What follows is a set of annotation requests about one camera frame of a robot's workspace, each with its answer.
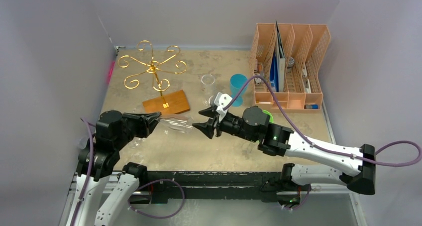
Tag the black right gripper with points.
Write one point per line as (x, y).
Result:
(215, 126)

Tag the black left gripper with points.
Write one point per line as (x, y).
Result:
(146, 126)

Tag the clear flute wine glass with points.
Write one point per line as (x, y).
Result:
(176, 122)

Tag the green plastic goblet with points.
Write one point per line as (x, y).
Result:
(271, 119)

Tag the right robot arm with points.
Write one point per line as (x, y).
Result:
(348, 166)

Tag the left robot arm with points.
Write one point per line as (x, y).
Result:
(113, 131)

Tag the clear glass near left arm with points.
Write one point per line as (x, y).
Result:
(136, 143)

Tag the gold wine glass rack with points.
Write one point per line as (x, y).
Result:
(172, 103)

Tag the clear glass back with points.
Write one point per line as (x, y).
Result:
(208, 84)

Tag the blue plastic goblet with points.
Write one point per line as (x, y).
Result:
(236, 82)

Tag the blue folder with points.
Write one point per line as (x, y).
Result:
(273, 76)

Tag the grey white folder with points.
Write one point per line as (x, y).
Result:
(281, 60)

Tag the peach file organizer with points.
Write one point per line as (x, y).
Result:
(305, 46)

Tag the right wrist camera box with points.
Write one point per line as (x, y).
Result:
(221, 101)

